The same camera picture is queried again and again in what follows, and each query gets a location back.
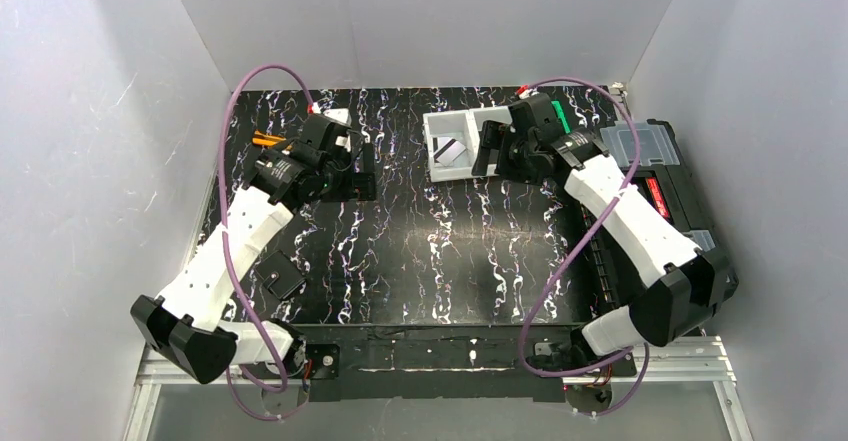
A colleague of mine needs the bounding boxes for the black leather card holder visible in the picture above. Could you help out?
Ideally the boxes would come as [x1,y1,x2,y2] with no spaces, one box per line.
[254,251,307,301]

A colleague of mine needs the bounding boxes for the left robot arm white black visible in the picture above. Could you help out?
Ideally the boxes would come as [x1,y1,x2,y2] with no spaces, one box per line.
[130,108,376,384]

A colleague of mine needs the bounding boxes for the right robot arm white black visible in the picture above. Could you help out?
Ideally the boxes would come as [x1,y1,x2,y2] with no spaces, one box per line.
[472,93,730,360]

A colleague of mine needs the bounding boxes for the white card magnetic stripe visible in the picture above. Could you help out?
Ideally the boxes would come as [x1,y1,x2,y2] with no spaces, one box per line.
[432,137,467,166]

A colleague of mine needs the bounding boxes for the middle white bin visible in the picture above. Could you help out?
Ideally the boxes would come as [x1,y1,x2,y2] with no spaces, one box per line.
[467,106,512,177]

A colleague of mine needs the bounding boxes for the white bin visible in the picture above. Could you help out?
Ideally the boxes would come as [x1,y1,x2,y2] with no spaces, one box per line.
[423,110,480,183]
[467,106,512,177]

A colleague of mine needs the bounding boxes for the left white bin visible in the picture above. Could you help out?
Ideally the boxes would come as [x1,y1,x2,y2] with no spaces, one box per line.
[423,110,480,183]

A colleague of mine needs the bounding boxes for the green bin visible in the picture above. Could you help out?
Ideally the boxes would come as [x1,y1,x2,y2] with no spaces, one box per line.
[551,100,571,134]

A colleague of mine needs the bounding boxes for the black toolbox clear lids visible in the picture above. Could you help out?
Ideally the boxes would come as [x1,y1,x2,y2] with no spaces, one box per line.
[590,119,717,314]

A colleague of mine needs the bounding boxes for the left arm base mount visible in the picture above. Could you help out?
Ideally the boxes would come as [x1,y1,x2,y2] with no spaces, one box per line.
[227,344,341,423]

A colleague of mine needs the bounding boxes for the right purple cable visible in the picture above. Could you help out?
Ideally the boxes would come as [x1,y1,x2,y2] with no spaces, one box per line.
[517,78,652,418]

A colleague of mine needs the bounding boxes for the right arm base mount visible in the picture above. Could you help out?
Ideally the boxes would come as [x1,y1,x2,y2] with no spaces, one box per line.
[526,342,646,419]

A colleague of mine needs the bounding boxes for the aluminium frame rail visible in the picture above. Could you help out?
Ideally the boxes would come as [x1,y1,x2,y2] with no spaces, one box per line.
[123,336,753,440]

